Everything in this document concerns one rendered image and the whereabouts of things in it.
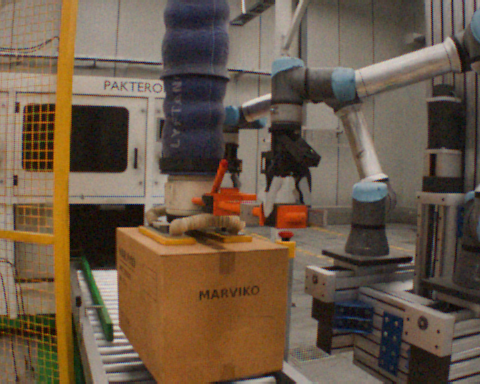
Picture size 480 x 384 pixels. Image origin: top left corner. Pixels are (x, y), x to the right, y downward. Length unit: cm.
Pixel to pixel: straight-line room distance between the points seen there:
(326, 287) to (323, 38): 1103
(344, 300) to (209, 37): 94
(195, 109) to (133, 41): 905
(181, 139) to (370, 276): 74
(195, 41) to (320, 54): 1064
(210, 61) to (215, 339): 86
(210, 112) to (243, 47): 971
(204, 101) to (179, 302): 63
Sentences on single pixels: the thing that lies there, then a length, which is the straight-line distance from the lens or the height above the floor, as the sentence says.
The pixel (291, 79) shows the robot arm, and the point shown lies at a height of 150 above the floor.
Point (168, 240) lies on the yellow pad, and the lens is 144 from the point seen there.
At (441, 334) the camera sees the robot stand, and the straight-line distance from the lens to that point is 111.
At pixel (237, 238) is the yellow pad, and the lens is 152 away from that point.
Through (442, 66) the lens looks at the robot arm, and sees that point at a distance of 122.
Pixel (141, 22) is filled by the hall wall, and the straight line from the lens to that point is 1069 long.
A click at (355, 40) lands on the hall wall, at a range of 1285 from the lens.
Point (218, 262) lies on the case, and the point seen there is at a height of 104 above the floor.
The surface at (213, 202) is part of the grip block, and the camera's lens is 135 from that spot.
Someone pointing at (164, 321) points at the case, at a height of 88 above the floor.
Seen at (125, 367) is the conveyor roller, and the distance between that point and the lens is 189.
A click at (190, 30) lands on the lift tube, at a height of 174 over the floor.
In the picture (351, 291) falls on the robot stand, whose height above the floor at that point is 93.
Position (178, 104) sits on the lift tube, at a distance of 156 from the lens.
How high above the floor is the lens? 130
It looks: 3 degrees down
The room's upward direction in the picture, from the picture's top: 2 degrees clockwise
